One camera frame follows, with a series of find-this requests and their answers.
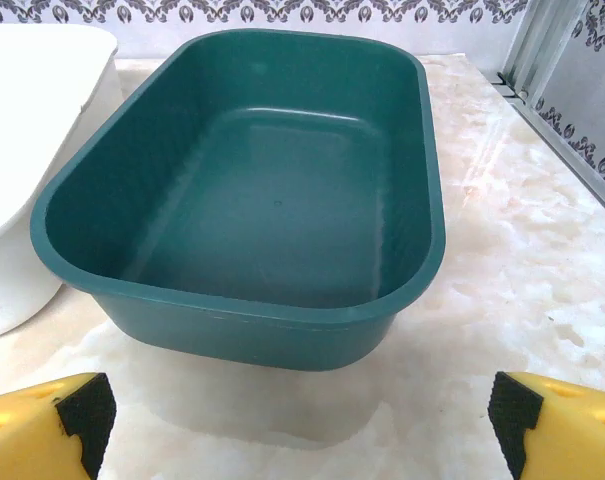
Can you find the white plastic bin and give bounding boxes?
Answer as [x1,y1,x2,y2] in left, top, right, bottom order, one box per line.
[0,23,119,343]

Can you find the aluminium frame post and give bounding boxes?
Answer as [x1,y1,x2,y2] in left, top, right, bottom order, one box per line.
[499,0,591,104]

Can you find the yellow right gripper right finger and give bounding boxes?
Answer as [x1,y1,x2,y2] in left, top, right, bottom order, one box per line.
[486,370,605,480]

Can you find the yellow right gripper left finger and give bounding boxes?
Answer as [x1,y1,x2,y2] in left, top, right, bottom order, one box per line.
[0,372,118,480]

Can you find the aluminium side rail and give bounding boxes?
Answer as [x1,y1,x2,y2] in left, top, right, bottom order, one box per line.
[491,69,605,224]

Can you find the dark green plastic bin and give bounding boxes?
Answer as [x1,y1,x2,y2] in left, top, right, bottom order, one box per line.
[30,28,449,375]

